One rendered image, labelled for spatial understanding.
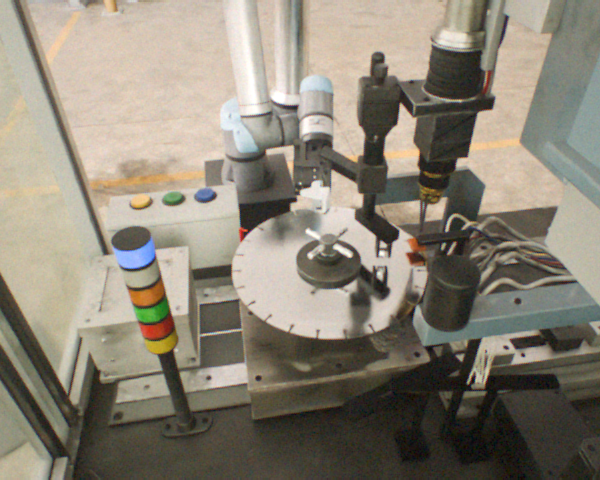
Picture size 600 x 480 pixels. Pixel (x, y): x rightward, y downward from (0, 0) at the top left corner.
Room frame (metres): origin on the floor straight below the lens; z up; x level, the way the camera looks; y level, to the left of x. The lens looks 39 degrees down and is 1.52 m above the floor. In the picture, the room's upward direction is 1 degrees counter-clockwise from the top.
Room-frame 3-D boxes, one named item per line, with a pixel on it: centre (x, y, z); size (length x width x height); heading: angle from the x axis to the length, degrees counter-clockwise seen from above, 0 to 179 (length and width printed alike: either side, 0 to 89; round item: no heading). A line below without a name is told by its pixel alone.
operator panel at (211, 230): (0.89, 0.27, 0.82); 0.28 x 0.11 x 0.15; 98
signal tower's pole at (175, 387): (0.45, 0.19, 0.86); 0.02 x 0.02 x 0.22
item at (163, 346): (0.45, 0.19, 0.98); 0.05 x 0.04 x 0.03; 8
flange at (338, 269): (0.63, -0.05, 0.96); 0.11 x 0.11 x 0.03
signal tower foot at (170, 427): (0.45, 0.19, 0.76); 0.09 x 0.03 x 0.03; 98
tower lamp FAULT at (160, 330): (0.45, 0.19, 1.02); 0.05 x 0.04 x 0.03; 8
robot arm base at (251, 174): (1.23, 0.14, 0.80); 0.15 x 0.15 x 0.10
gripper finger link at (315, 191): (0.82, -0.04, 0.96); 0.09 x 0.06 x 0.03; 177
